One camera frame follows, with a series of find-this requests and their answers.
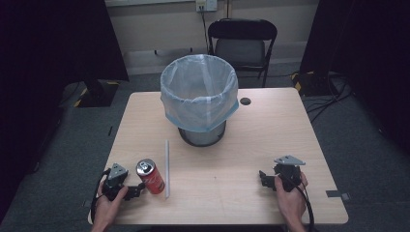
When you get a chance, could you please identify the white wall outlet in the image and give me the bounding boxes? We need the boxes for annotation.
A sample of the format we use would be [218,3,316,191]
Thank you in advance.
[195,0,219,14]

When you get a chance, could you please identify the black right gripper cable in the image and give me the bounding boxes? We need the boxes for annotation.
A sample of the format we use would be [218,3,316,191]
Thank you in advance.
[280,173,315,232]

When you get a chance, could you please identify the white drinking straw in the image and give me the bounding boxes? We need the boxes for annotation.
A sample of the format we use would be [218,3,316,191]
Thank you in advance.
[164,139,171,199]

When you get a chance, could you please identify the metal mesh waste bin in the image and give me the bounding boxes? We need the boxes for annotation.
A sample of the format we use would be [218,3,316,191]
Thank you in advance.
[177,120,227,148]

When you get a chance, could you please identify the translucent blue bin bag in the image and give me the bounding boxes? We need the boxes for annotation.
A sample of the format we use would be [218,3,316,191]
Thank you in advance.
[160,53,241,134]

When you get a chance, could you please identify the black curtain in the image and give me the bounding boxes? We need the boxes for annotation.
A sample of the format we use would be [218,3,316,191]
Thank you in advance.
[299,0,410,157]
[0,0,131,223]

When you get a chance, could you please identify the grey tape strip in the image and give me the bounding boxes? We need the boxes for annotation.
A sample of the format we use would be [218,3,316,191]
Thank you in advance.
[325,189,351,202]

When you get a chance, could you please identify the black stand base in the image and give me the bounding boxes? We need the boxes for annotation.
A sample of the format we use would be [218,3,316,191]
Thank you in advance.
[291,71,340,98]
[76,79,120,108]

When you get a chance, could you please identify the black wall outlet cable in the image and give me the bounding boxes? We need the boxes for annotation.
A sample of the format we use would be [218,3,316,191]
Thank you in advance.
[200,5,211,55]

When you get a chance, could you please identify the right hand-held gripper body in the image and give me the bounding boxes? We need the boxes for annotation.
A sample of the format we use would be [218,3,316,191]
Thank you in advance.
[272,155,307,193]

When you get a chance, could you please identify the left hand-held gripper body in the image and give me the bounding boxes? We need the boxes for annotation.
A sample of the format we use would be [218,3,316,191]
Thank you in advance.
[102,162,131,202]

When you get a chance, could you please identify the black floor cables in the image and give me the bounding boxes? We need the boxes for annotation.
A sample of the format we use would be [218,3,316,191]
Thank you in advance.
[303,72,354,124]

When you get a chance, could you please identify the red drink can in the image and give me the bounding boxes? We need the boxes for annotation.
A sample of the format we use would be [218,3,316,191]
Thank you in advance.
[135,159,166,195]

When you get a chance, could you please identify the person's right hand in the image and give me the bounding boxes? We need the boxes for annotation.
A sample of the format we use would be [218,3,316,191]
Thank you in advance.
[274,171,309,225]

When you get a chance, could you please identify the person's left hand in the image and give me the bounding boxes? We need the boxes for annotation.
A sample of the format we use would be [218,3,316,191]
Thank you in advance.
[95,180,130,226]

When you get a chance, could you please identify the black folding chair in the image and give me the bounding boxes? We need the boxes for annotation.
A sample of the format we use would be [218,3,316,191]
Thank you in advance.
[207,17,278,89]

